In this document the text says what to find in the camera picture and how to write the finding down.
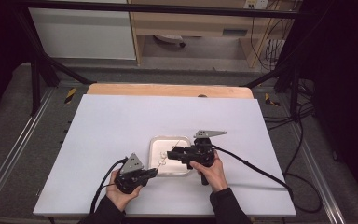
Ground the person's right hand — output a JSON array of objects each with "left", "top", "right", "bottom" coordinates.
[{"left": 188, "top": 154, "right": 230, "bottom": 194}]

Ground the white board table cover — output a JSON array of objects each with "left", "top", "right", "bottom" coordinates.
[{"left": 32, "top": 94, "right": 297, "bottom": 218}]

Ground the right hand-held gripper black cable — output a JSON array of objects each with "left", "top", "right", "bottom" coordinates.
[{"left": 210, "top": 118, "right": 324, "bottom": 215}]

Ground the wooden table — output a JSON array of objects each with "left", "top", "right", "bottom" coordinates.
[{"left": 86, "top": 82, "right": 255, "bottom": 100}]

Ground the black floor cables bundle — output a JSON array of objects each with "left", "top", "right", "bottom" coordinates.
[{"left": 262, "top": 102, "right": 317, "bottom": 132}]

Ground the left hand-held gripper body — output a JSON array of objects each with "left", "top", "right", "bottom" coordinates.
[{"left": 114, "top": 152, "right": 146, "bottom": 195}]

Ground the yellow black striped tape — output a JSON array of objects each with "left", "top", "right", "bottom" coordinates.
[
  {"left": 264, "top": 92, "right": 282, "bottom": 107},
  {"left": 63, "top": 87, "right": 77, "bottom": 105}
]

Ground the aluminium floor rail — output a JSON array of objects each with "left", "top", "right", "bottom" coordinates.
[
  {"left": 287, "top": 123, "right": 347, "bottom": 224},
  {"left": 0, "top": 88, "right": 57, "bottom": 207}
]

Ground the white cabinet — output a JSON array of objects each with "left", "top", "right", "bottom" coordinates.
[{"left": 29, "top": 7, "right": 137, "bottom": 61}]

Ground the hand-held gripper black cable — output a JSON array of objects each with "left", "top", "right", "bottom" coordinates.
[
  {"left": 89, "top": 157, "right": 129, "bottom": 215},
  {"left": 210, "top": 118, "right": 324, "bottom": 215}
]

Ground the white wall power socket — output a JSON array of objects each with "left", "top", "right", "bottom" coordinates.
[{"left": 243, "top": 0, "right": 270, "bottom": 10}]

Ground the square white tray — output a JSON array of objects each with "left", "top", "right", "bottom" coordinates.
[{"left": 147, "top": 134, "right": 194, "bottom": 178}]

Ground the hanging black cables bundle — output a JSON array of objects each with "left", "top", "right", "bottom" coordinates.
[{"left": 249, "top": 8, "right": 286, "bottom": 72}]

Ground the black metal frame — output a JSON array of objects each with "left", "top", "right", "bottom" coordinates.
[{"left": 12, "top": 0, "right": 303, "bottom": 118}]

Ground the light wooden desk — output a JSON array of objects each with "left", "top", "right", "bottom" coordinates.
[{"left": 127, "top": 0, "right": 296, "bottom": 69}]

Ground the person's left hand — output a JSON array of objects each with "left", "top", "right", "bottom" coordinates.
[{"left": 105, "top": 169, "right": 145, "bottom": 213}]

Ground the dark curtain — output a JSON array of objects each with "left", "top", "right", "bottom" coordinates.
[
  {"left": 0, "top": 0, "right": 34, "bottom": 125},
  {"left": 296, "top": 0, "right": 358, "bottom": 204}
]

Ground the left hand-held gripper black cable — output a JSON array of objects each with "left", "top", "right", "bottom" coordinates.
[{"left": 89, "top": 157, "right": 129, "bottom": 215}]

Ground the office chair base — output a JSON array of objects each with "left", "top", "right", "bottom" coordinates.
[{"left": 153, "top": 34, "right": 187, "bottom": 49}]

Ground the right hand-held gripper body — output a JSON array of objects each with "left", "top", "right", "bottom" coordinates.
[{"left": 180, "top": 129, "right": 227, "bottom": 187}]

